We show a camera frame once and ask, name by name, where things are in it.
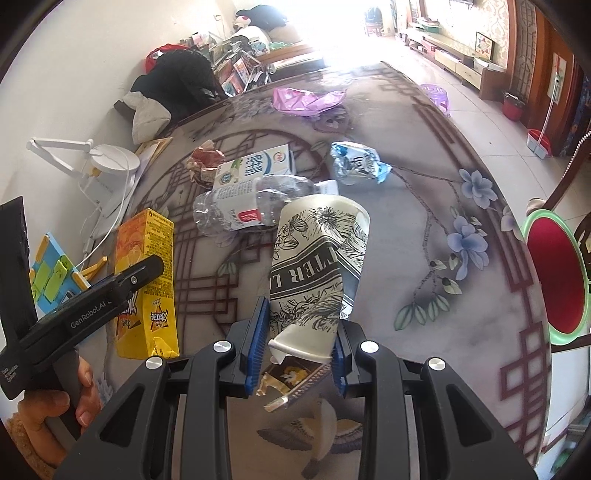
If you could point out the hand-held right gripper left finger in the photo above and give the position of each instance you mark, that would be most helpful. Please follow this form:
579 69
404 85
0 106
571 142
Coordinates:
258 346

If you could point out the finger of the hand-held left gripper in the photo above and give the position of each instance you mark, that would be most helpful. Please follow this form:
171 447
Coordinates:
138 274

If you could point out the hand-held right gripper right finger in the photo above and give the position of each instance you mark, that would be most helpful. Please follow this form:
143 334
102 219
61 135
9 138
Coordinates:
340 369

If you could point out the orange yellow drink carton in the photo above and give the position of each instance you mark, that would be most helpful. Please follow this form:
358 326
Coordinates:
145 240

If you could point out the dark cigarette box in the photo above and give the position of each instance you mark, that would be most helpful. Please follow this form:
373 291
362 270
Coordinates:
295 378

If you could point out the printed paper cup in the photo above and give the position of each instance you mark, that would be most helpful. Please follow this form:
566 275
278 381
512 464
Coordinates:
314 267

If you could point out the clear plastic bottle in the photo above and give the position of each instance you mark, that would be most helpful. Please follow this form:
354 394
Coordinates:
231 207

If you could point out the brown paper wrapper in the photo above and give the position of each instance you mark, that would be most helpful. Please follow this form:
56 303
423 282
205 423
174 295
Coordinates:
203 164

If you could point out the white milk carton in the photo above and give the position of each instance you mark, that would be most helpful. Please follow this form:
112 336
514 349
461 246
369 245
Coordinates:
258 166

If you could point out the blue white snack bag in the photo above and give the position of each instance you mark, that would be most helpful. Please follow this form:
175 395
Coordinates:
358 161

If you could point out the green bin with red liner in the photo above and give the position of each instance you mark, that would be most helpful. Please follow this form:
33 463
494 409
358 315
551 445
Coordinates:
558 272

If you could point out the pink plastic bag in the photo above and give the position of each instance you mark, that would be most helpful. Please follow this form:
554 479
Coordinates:
304 99

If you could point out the person's left forearm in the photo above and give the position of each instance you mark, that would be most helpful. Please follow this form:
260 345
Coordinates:
23 452

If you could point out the person's left hand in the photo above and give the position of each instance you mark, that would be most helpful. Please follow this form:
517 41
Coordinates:
90 397

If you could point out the colourful toy board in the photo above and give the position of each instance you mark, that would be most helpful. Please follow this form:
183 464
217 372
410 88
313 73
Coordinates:
53 277

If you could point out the white desk lamp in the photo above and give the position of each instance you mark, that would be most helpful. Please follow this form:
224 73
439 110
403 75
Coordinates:
108 166

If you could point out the yellow book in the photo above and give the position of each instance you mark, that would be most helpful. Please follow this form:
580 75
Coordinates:
150 154

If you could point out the white cloth bag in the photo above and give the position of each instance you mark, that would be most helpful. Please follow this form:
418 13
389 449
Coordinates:
147 115

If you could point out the black jacket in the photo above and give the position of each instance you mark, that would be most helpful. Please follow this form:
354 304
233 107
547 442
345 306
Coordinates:
180 83

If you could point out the red bag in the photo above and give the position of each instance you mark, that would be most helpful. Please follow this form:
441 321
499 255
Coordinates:
159 55

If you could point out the magazine rack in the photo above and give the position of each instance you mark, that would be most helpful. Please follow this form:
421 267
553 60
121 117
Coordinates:
235 69

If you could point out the teal plush toy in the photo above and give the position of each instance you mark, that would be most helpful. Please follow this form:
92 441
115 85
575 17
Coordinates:
265 46

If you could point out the wooden sofa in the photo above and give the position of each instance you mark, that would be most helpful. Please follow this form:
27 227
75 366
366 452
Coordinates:
286 53

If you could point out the black white plush toy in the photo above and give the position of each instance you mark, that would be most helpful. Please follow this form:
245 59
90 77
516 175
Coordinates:
249 21

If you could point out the purple plastic stool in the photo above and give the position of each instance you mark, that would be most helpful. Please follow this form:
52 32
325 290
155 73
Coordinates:
436 97

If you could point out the red floor bin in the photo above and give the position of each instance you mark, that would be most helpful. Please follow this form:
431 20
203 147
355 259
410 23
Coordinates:
513 108

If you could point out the television cabinet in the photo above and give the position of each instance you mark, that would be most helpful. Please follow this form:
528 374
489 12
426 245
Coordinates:
457 60

